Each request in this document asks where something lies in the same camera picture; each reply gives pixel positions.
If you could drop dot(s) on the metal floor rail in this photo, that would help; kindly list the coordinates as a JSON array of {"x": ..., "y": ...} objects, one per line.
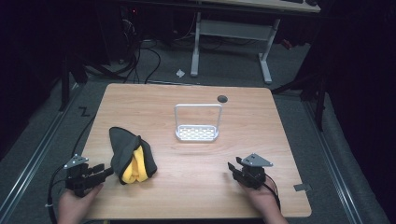
[
  {"x": 37, "y": 155},
  {"x": 333, "y": 168}
]

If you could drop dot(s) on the dark computer tower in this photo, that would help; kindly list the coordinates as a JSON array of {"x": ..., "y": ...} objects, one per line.
[{"x": 130, "y": 28}]

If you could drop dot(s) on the dark curtain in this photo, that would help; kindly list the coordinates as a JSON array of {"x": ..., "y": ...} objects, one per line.
[{"x": 364, "y": 93}]

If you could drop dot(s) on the black metal stand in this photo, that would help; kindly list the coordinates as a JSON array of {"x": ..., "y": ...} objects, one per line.
[
  {"x": 320, "y": 102},
  {"x": 64, "y": 84}
]

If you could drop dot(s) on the person's left hand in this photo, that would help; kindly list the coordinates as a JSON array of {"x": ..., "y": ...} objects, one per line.
[{"x": 72, "y": 209}]

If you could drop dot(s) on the white-legged desk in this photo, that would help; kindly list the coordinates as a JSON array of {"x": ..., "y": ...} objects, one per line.
[{"x": 233, "y": 30}]

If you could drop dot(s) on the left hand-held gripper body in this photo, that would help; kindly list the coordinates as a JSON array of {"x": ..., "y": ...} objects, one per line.
[{"x": 77, "y": 182}]

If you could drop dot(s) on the white metal rack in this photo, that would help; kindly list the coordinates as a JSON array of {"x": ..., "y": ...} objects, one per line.
[{"x": 196, "y": 133}]

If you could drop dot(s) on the grey tape piece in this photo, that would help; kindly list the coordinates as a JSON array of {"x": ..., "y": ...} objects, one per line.
[{"x": 302, "y": 187}]

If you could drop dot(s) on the white paper scrap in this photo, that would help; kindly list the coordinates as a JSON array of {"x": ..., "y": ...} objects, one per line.
[{"x": 180, "y": 73}]

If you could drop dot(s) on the small red object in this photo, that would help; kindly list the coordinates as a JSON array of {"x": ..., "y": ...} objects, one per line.
[{"x": 287, "y": 44}]

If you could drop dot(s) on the person's right hand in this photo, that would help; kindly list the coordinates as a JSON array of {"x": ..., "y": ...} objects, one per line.
[{"x": 266, "y": 199}]

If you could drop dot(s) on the black zigzag floor tape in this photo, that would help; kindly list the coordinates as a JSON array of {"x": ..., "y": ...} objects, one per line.
[{"x": 84, "y": 111}]

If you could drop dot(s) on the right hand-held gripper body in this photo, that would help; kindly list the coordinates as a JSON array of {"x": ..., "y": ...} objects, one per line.
[{"x": 252, "y": 174}]

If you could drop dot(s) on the yellow and grey towel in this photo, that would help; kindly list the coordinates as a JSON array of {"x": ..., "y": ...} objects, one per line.
[{"x": 124, "y": 149}]

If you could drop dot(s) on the black table grommet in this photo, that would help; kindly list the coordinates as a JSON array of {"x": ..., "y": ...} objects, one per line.
[{"x": 222, "y": 99}]

